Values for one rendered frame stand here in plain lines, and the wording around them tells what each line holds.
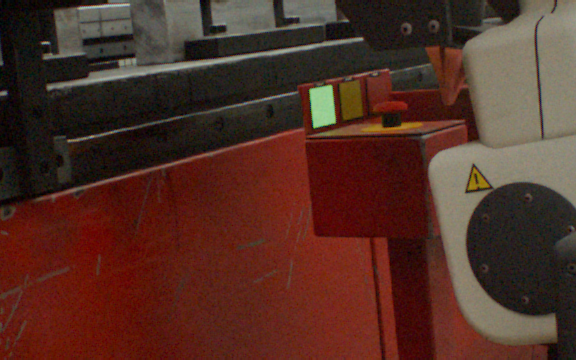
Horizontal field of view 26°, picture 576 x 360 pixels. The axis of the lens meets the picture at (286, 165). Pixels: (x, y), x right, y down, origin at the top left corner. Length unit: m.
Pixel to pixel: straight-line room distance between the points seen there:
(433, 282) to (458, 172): 0.52
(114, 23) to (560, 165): 1.17
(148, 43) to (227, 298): 0.37
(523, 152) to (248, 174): 0.69
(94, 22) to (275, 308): 0.58
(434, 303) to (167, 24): 0.52
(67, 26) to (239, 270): 0.37
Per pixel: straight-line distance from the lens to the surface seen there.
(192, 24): 1.70
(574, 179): 0.93
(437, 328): 1.49
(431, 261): 1.47
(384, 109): 1.40
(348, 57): 1.82
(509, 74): 0.94
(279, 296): 1.64
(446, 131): 1.39
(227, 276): 1.53
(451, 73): 1.46
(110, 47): 1.97
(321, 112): 1.45
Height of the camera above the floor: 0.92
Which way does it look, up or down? 7 degrees down
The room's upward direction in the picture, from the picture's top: 6 degrees counter-clockwise
